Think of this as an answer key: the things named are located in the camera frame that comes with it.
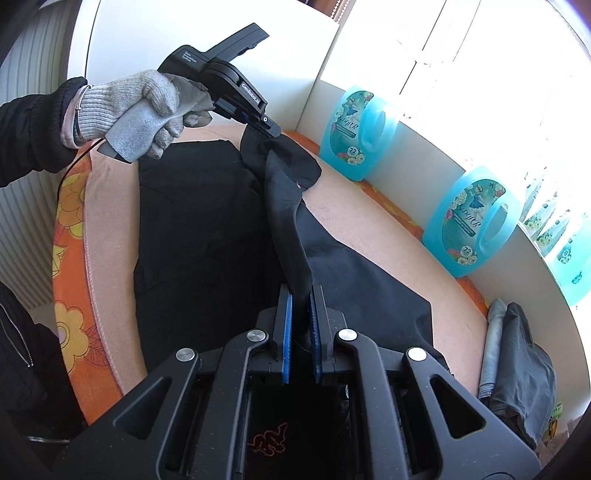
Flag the black pants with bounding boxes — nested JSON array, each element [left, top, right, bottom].
[[133, 128, 434, 370]]

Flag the black sleeved left forearm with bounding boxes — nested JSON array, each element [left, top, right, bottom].
[[1, 77, 87, 187]]

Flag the grey gloved left hand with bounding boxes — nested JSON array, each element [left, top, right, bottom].
[[61, 70, 213, 163]]

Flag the blue detergent bottle far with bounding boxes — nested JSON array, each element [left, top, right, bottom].
[[320, 86, 399, 181]]

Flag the blue detergent bottle middle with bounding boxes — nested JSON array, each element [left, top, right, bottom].
[[422, 166, 523, 278]]

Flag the white radiator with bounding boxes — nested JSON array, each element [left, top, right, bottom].
[[1, 1, 80, 309]]

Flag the folded dark grey garment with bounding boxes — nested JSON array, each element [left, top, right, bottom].
[[489, 302, 557, 449]]

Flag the blue detergent bottle near window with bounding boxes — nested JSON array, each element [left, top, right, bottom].
[[549, 218, 591, 307]]

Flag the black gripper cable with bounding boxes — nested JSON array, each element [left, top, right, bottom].
[[55, 137, 105, 209]]

